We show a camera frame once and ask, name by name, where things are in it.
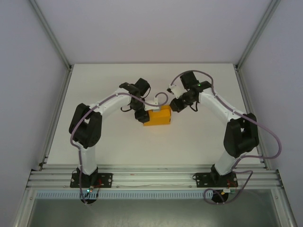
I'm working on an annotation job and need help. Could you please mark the orange paper box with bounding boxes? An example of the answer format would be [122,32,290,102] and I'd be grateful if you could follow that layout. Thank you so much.
[143,105,172,127]

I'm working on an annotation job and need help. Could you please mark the grey sheet metal panel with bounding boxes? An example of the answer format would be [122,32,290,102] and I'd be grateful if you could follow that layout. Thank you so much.
[23,197,280,227]

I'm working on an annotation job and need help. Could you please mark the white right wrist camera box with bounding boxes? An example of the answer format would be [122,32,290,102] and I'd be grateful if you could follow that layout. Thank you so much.
[167,84,186,99]

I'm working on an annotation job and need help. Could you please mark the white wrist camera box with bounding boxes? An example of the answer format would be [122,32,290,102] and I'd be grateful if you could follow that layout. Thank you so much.
[167,84,186,99]
[144,98,164,112]

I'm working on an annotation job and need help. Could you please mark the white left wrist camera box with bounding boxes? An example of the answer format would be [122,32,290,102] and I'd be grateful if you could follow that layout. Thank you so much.
[144,98,164,112]

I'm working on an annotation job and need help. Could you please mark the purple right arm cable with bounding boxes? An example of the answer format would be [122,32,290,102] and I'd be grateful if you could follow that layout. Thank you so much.
[169,69,283,205]

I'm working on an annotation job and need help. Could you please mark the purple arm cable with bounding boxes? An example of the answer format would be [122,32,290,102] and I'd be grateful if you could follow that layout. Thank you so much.
[70,91,169,205]
[169,69,283,205]

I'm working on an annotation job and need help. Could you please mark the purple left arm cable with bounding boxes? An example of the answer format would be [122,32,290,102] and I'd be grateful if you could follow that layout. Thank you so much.
[70,91,169,205]

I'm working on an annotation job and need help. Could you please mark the aluminium table side rail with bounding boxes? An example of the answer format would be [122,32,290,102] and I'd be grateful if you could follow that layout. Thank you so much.
[234,65,271,170]
[37,67,73,171]

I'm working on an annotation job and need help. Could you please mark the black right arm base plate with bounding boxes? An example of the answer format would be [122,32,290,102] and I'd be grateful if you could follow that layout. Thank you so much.
[194,172,238,189]

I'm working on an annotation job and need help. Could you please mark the aluminium mounting rail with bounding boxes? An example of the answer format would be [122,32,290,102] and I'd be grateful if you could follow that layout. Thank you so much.
[26,165,284,190]

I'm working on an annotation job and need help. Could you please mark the aluminium frame post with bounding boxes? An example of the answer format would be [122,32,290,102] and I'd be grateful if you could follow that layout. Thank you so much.
[235,0,282,69]
[13,189,36,227]
[272,189,298,227]
[29,0,73,70]

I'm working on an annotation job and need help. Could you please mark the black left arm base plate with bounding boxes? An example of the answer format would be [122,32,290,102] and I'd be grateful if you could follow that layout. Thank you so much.
[70,173,113,189]

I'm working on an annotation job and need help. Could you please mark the slotted grey cable duct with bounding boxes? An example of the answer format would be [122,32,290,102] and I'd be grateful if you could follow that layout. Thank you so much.
[35,191,209,200]

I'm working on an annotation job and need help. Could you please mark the black round cable grommet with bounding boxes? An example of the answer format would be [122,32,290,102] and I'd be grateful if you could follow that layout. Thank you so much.
[211,189,231,205]
[80,197,98,205]

